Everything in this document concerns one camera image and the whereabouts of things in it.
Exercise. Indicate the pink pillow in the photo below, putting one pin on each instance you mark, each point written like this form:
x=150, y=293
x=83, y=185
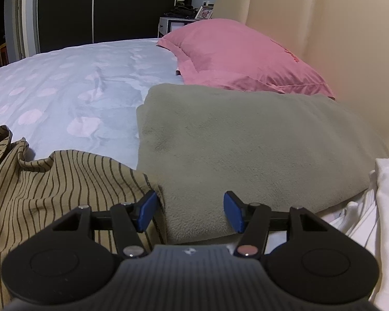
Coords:
x=240, y=55

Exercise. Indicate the brown striped shirt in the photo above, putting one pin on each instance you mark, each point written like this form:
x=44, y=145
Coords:
x=52, y=194

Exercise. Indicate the olive green blanket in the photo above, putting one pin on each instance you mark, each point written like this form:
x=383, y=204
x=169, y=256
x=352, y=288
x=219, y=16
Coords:
x=246, y=142

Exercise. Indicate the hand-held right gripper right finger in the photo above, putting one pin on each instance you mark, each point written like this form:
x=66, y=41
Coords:
x=235, y=212

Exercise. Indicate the polka dot bed sheet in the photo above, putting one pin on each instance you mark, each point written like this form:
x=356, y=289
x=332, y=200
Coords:
x=68, y=81

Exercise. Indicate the dark cloth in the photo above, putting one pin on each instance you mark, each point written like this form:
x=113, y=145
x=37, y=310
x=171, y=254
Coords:
x=183, y=11

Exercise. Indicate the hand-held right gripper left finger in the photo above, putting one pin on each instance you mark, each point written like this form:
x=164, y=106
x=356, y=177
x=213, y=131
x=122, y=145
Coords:
x=147, y=210

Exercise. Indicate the cream padded headboard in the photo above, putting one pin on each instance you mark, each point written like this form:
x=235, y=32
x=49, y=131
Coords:
x=343, y=39

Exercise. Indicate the white nightstand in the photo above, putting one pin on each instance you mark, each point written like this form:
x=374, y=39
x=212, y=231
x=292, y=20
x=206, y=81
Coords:
x=175, y=25

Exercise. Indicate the photo frame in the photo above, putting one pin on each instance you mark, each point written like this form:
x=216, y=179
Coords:
x=205, y=13

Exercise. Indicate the dark sliding door wardrobe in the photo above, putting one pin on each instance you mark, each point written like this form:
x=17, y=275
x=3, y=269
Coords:
x=68, y=13

